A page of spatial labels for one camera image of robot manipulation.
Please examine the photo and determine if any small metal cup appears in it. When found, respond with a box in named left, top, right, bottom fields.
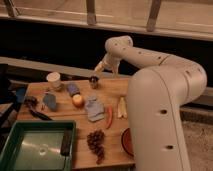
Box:
left=89, top=76, right=99, bottom=89

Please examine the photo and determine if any green plastic bin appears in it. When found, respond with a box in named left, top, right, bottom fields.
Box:
left=0, top=121, right=76, bottom=171

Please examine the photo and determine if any red bowl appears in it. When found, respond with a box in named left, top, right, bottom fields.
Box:
left=121, top=128, right=134, bottom=156

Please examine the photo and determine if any light blue folded cloth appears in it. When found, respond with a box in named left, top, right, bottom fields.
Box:
left=85, top=95, right=104, bottom=122

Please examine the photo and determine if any bunch of dark grapes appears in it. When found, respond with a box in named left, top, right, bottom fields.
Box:
left=87, top=130, right=105, bottom=164

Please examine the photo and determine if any black brush on bin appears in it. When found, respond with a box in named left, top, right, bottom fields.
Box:
left=60, top=130, right=72, bottom=156

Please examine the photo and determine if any black handled tool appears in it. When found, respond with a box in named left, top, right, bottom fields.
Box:
left=29, top=109, right=52, bottom=121

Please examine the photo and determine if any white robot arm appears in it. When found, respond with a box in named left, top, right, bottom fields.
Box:
left=95, top=36, right=207, bottom=171

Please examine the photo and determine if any yellow apple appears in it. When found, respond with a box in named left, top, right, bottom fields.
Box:
left=72, top=94, right=84, bottom=107

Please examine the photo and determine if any blue object at left edge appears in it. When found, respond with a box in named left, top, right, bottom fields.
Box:
left=15, top=88, right=26, bottom=103

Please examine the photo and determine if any dark small object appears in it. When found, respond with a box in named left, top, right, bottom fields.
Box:
left=24, top=96, right=38, bottom=107

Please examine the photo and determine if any white paper cup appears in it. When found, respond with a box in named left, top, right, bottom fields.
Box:
left=46, top=72, right=62, bottom=91

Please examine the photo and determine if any wooden table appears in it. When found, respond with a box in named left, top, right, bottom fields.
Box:
left=26, top=78, right=134, bottom=171

